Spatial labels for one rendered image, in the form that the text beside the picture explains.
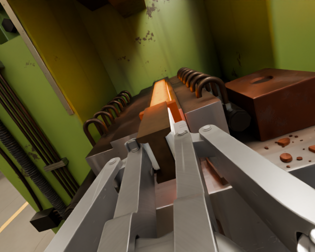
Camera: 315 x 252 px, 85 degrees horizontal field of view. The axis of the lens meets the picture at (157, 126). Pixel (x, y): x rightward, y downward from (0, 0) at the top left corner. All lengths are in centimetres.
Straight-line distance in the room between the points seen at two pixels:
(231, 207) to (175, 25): 60
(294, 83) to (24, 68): 45
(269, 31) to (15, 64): 48
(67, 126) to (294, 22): 48
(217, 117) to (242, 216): 12
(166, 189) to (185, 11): 60
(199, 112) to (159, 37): 50
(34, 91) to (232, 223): 41
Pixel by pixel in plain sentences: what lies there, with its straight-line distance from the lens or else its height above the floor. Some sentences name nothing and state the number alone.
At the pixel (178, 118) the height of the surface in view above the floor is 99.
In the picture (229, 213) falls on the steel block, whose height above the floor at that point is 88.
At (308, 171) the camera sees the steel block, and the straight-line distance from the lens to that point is 24.
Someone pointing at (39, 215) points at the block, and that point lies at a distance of 60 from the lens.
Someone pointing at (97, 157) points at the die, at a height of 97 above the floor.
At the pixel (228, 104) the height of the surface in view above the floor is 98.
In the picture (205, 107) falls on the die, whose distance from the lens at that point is 22.
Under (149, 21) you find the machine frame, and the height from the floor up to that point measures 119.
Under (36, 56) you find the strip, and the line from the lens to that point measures 41.
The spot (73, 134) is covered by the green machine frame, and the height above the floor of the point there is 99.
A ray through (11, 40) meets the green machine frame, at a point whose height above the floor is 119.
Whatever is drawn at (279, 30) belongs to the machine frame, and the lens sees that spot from 41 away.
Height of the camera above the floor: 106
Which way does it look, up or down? 20 degrees down
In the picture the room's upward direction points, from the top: 23 degrees counter-clockwise
